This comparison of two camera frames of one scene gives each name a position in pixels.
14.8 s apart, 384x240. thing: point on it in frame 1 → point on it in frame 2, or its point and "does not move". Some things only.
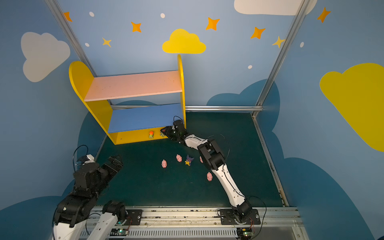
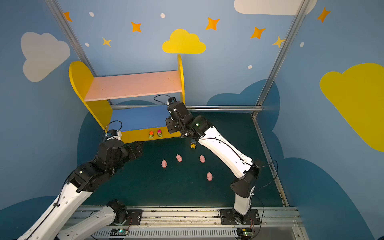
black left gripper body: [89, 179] → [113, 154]
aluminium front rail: [276, 223] does not move
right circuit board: [244, 233] does not move
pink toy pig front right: [209, 176] does not move
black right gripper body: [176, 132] → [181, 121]
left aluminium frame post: [74, 39] does not move
